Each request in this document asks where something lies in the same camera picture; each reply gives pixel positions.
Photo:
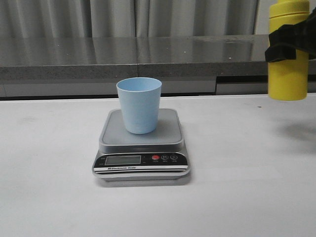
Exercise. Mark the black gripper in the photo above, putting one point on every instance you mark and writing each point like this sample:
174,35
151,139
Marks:
287,39

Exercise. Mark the yellow squeeze bottle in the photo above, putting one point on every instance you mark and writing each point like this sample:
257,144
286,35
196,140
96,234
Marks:
288,79

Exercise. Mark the light blue plastic cup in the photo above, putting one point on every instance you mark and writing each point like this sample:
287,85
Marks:
139,102

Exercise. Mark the silver digital kitchen scale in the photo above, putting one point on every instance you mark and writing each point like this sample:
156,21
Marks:
158,155

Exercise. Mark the grey stone counter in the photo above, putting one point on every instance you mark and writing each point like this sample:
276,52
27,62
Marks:
91,67

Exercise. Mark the grey curtain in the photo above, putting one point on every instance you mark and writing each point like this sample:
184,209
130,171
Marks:
132,18

